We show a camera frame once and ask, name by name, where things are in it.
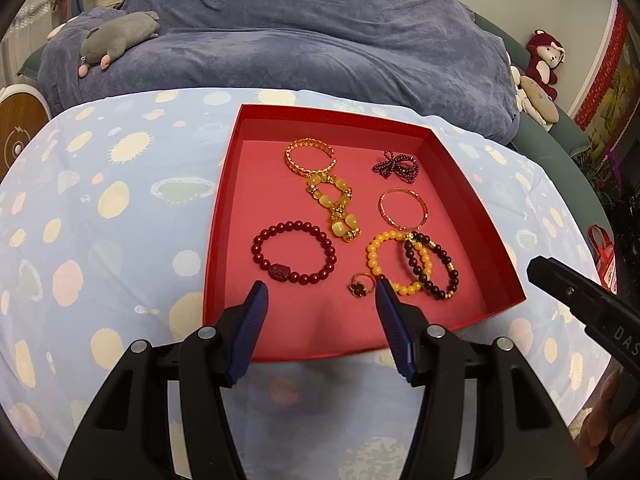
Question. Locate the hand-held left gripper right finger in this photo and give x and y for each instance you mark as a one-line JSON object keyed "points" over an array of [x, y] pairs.
{"points": [[395, 330]]}

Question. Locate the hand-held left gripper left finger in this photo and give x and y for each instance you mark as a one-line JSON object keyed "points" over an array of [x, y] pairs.
{"points": [[250, 330]]}

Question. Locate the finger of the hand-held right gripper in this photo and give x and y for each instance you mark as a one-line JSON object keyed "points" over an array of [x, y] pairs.
{"points": [[560, 285]]}

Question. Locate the red cardboard box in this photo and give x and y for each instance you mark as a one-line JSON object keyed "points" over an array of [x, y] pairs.
{"points": [[325, 325]]}

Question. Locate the thin gold bangle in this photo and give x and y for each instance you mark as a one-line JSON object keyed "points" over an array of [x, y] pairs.
{"points": [[381, 208]]}

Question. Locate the gold mesh bangle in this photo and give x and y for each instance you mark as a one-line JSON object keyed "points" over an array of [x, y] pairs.
{"points": [[292, 160]]}

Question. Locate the red gift bag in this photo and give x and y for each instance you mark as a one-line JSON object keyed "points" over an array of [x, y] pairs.
{"points": [[602, 260]]}

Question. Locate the brown plush toy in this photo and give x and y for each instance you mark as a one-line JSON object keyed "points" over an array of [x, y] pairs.
{"points": [[600, 420]]}

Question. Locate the green plant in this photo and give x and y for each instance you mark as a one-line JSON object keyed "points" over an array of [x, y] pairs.
{"points": [[600, 175]]}

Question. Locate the green sofa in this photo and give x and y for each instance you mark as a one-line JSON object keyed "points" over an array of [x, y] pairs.
{"points": [[550, 145]]}

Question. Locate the beige plush toy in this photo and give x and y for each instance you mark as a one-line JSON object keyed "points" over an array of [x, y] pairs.
{"points": [[542, 102]]}

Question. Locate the red plush monkey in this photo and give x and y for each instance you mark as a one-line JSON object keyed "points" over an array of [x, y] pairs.
{"points": [[537, 67]]}

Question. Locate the blue-grey blanket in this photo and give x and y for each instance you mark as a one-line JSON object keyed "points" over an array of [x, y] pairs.
{"points": [[300, 35]]}

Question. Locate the white device with wooden disc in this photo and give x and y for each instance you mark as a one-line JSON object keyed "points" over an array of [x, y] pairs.
{"points": [[20, 130]]}

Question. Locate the grey plush mouse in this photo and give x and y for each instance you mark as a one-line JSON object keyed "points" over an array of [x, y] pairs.
{"points": [[115, 35]]}

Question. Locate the white curtain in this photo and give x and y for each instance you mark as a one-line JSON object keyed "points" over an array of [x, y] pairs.
{"points": [[40, 15]]}

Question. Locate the red bordered wall poster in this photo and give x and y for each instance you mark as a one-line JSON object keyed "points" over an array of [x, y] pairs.
{"points": [[620, 90]]}

